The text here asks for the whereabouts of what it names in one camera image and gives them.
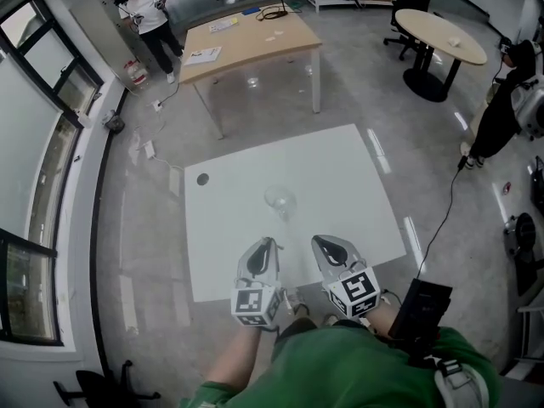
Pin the black power adapter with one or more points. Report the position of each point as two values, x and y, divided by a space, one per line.
462 162

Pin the grey electrical cabinet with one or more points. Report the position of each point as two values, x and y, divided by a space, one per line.
102 28

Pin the white booklet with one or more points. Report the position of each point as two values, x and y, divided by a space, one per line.
204 55

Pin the clear wine glass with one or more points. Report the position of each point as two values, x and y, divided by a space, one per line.
280 198

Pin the small grey waste bin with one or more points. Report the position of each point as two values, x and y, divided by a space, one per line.
114 124

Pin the black chest-mounted device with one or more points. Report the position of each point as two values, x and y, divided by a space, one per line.
421 308

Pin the person's left forearm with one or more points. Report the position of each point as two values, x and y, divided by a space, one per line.
234 359

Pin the clear water jug red cap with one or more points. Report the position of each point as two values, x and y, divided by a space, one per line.
136 75

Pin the person's green shirt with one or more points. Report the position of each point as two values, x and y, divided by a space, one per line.
340 368

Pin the white rectangular table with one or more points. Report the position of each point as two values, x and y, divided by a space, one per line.
331 177

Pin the person's right shoe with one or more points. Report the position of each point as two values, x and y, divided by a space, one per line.
330 320

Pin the round wooden table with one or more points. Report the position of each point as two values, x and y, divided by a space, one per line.
442 32

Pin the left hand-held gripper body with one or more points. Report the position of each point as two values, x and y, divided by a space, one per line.
248 302

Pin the black framed window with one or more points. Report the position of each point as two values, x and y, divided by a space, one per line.
25 296

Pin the person's olive trousers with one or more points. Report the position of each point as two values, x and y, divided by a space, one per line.
297 330

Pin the white power adapter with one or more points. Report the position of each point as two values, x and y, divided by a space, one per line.
149 149

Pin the black floor machine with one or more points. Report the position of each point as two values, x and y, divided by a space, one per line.
525 232

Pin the white power strip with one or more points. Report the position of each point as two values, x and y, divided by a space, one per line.
157 105

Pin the small red floor object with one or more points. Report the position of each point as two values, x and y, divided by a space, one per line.
506 188

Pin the black bag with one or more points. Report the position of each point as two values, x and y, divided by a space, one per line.
539 185

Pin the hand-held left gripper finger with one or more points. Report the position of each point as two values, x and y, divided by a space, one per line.
241 276
274 276

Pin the white yellow paper sheet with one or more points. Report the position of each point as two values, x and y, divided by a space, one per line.
223 24

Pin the black office chair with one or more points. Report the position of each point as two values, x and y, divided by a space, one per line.
91 383

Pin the small white box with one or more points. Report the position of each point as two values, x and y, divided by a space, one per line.
455 40

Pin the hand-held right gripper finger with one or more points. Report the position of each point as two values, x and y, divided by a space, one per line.
353 256
321 270

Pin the person's right forearm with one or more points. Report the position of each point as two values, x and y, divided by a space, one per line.
387 319

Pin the blue flat item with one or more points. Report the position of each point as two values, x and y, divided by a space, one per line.
251 11

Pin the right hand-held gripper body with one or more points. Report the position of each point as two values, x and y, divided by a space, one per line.
355 291

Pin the white metal frame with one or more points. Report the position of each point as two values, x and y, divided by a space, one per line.
533 308

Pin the person's left shoe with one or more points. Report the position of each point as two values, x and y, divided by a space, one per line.
295 302

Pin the wooden rectangular table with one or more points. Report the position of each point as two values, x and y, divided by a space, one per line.
255 41

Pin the person's shoe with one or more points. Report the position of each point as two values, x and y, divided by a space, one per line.
295 302
330 320

